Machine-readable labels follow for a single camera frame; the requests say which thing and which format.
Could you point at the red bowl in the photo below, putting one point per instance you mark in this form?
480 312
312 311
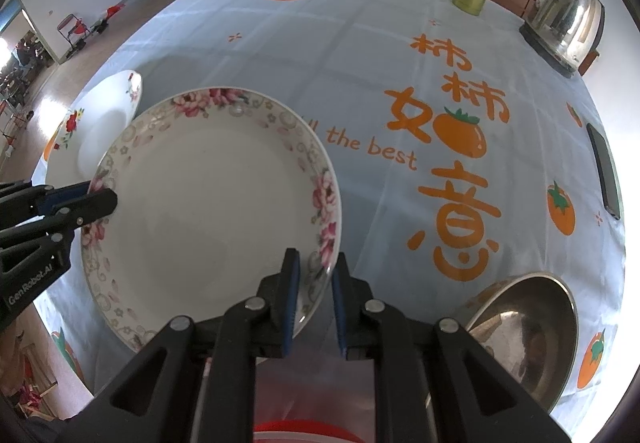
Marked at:
300 429

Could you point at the white plate with red flowers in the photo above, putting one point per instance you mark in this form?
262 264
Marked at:
100 123

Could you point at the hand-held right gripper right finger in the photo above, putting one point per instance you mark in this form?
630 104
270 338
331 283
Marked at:
340 310

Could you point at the stainless steel bowl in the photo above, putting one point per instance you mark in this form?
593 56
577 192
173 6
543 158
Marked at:
525 338

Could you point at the red chair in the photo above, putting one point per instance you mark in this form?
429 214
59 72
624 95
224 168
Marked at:
111 15
72 30

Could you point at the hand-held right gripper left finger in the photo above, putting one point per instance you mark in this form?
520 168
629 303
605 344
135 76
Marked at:
292 308

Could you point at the black smartphone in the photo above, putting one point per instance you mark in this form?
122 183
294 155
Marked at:
605 173

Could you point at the stainless steel electric kettle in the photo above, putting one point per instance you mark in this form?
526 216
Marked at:
565 18

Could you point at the persimmon print tablecloth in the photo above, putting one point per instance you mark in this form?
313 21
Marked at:
350 73

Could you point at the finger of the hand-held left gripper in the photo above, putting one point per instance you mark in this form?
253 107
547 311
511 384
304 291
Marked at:
95 207
67 195

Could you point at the pink floral rim plate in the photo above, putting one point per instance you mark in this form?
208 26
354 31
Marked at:
210 203

